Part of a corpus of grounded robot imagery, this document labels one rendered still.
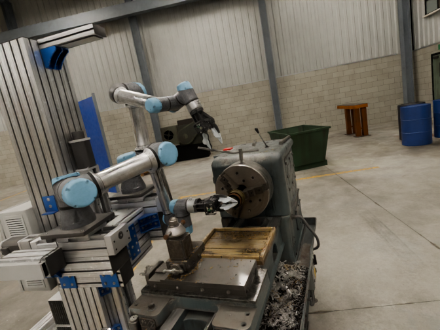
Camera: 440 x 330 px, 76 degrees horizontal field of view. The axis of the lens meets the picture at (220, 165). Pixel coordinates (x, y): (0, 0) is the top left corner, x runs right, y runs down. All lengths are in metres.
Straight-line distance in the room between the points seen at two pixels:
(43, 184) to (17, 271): 0.43
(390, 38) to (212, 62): 6.59
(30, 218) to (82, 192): 0.60
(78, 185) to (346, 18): 11.86
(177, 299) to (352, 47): 11.79
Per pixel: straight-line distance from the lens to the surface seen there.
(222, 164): 1.75
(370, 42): 12.60
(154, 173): 1.53
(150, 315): 1.12
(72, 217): 1.39
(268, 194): 1.55
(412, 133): 7.65
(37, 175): 1.71
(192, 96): 1.46
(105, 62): 12.89
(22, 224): 1.81
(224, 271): 1.10
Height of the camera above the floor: 1.54
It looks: 11 degrees down
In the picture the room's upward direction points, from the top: 11 degrees counter-clockwise
